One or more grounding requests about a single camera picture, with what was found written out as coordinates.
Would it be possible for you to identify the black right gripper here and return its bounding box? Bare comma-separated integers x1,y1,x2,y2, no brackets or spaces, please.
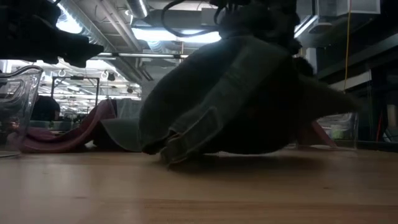
214,0,302,55

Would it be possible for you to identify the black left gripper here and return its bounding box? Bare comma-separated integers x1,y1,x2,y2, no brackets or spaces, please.
0,0,105,68

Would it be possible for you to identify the grey-green baseball cap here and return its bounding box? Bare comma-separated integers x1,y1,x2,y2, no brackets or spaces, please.
138,34,363,166

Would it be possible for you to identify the maroon cloth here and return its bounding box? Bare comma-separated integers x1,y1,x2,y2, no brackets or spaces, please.
18,98,118,154

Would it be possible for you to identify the maroon red baseball cap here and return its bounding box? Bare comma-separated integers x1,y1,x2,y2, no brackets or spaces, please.
297,120,338,149

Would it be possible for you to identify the person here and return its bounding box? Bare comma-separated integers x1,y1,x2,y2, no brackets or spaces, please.
30,95,62,122

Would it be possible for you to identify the clear plastic bin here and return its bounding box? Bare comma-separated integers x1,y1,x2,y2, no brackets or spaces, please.
315,111,359,150
0,65,44,158

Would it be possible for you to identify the LED light bar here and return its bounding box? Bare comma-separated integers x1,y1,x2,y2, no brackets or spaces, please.
99,52,189,60

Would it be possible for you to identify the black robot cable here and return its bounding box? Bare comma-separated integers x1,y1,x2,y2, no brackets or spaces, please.
160,0,224,38

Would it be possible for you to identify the yellow cable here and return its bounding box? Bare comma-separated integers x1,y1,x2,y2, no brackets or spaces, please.
343,0,352,93

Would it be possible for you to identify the black aluminium table frame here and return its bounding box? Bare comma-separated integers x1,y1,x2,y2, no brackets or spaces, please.
335,139,398,153

